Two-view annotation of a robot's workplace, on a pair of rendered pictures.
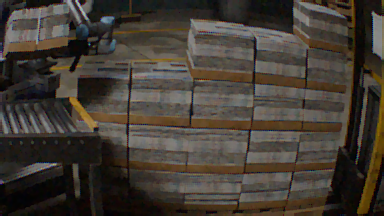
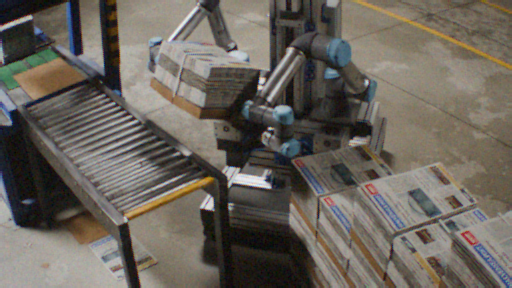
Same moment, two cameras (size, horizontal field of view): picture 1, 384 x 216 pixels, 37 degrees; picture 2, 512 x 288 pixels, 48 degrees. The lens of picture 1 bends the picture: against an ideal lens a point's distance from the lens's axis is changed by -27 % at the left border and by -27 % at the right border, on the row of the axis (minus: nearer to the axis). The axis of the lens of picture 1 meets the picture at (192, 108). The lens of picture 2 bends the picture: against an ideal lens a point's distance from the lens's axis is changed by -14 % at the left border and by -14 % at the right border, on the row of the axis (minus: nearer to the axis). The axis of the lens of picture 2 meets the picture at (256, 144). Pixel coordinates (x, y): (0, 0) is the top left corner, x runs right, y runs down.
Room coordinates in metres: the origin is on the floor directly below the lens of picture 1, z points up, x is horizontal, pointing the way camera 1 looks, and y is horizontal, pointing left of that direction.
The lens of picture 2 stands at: (2.66, -1.68, 2.36)
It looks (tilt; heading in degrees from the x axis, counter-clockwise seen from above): 32 degrees down; 77
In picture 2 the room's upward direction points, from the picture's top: 1 degrees counter-clockwise
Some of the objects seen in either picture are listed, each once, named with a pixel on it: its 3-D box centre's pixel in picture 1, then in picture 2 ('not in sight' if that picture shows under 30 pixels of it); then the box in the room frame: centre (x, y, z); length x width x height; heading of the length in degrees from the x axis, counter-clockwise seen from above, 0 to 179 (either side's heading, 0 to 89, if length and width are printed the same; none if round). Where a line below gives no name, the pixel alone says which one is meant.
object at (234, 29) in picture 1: (221, 27); (421, 194); (3.61, -0.11, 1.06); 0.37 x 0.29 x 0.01; 6
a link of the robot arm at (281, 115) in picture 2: (103, 28); (280, 120); (3.25, 0.45, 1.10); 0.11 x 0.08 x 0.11; 130
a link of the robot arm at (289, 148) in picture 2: (104, 46); (284, 143); (3.26, 0.44, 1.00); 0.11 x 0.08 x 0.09; 116
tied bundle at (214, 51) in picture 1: (219, 49); (413, 221); (3.60, -0.11, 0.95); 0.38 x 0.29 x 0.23; 6
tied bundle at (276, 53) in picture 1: (275, 55); (452, 268); (3.63, -0.41, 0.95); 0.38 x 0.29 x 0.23; 6
